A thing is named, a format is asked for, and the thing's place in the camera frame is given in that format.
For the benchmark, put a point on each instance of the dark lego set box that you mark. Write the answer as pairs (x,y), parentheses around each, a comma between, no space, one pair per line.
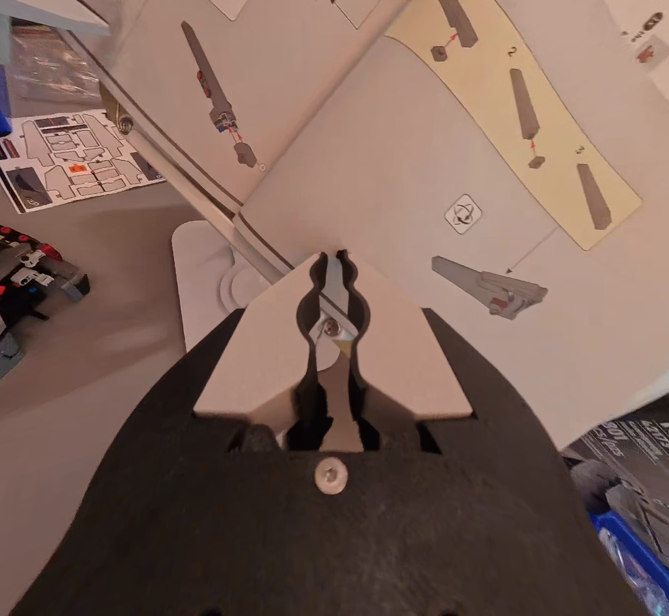
(627,448)

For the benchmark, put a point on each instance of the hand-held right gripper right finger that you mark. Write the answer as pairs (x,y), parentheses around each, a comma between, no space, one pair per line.
(413,365)

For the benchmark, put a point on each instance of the clear bag of lego parts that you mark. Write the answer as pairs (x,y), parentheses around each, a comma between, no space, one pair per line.
(52,67)

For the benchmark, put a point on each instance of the blue storage bin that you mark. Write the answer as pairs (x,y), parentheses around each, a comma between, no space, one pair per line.
(4,103)
(622,537)

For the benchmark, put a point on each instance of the lego sticker sheet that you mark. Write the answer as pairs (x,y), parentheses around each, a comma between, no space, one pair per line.
(78,156)

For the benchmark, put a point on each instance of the instruction booklet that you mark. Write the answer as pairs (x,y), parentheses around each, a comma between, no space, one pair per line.
(366,129)

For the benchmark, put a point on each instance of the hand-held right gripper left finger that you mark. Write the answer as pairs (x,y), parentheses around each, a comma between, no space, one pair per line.
(251,365)

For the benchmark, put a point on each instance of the white stand with metal arms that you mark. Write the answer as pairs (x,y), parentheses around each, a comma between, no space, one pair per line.
(209,260)

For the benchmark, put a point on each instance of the grey black lego car model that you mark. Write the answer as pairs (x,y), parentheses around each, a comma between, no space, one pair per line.
(31,271)

